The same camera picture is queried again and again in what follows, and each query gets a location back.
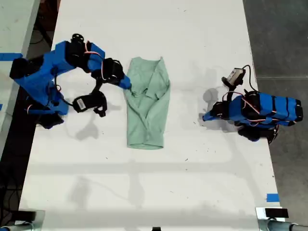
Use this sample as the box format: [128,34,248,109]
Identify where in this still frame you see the pale green t-shirt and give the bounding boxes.
[123,56,171,151]

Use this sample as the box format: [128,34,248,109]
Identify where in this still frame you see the long blue tape strip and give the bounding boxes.
[0,52,24,62]

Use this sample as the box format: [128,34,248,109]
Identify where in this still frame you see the short blue tape strip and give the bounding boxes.
[266,192,280,203]

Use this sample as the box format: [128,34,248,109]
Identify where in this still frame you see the white mounting plate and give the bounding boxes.
[255,206,293,220]

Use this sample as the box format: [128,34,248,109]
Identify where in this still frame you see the small black box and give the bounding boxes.
[264,208,289,218]

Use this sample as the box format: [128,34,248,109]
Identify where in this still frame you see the grey metal pipe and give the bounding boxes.
[0,222,37,231]
[257,218,308,231]

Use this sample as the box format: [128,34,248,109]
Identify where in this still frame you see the black camera stalk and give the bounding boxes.
[221,77,238,94]
[90,80,103,97]

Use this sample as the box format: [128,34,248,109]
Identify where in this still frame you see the grey camera box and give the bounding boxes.
[227,67,246,86]

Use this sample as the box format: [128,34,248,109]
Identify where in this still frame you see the black camera box white label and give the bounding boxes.
[72,92,108,118]

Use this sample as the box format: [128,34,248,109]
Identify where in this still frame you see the black camera cable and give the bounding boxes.
[241,64,260,94]
[53,68,75,107]

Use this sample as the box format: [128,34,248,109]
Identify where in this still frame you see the thin black floor cable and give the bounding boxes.
[30,23,53,48]

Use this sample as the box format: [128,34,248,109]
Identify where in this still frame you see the black floor cables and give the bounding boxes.
[0,181,21,224]

